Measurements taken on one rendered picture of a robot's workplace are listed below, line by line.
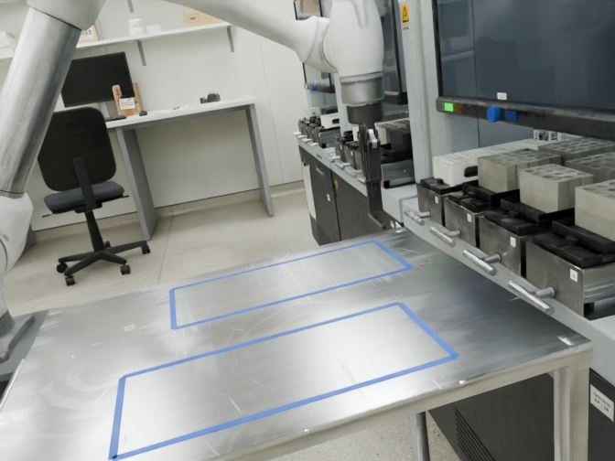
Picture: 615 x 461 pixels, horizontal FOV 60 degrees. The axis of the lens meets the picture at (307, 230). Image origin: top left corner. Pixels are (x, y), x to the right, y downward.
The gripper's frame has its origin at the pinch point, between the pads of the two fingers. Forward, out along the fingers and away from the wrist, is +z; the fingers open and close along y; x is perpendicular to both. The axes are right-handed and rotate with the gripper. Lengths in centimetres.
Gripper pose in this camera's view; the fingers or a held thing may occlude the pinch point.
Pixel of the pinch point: (374, 196)
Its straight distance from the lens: 118.9
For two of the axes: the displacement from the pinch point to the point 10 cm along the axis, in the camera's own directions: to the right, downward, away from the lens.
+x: -9.8, 1.7, -0.6
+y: -1.1, -2.9, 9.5
